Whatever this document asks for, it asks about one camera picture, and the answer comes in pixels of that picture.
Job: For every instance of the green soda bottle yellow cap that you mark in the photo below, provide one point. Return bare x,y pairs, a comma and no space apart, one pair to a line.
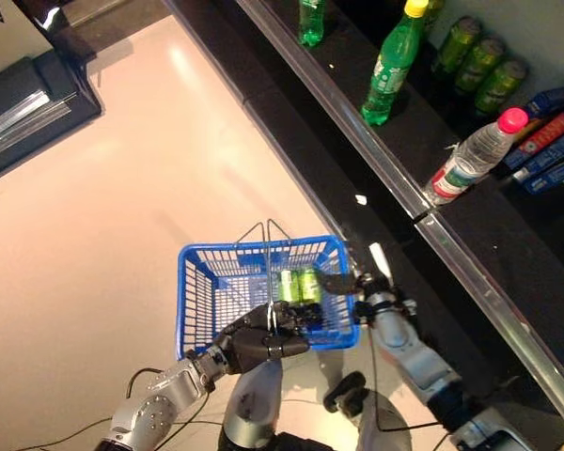
311,23
390,70

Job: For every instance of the black cabinet with chrome rails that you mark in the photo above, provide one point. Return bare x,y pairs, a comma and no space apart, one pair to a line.
37,94

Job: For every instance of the clear water bottle pink cap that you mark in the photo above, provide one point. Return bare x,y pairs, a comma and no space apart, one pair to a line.
470,157

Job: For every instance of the green bottles lying at back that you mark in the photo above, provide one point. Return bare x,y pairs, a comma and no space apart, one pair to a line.
433,11

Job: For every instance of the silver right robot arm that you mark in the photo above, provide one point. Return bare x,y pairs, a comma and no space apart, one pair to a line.
404,347

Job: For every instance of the black display shelf chrome rail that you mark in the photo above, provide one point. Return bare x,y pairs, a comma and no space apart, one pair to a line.
498,244

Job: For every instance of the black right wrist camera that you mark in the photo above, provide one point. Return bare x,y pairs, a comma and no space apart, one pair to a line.
366,312

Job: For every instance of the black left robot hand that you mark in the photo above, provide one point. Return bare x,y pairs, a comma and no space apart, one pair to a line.
249,343

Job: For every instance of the small white paper scrap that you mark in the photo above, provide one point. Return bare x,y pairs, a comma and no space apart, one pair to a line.
362,199

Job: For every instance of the blue plastic shopping basket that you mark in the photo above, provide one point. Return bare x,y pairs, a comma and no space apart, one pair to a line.
192,300

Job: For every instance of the red biscuit box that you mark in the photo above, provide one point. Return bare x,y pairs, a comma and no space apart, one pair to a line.
552,131

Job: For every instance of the grey robot left leg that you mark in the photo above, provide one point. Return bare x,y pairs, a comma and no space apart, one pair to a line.
254,404

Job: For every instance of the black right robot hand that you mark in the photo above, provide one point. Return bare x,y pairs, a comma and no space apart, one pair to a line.
343,283

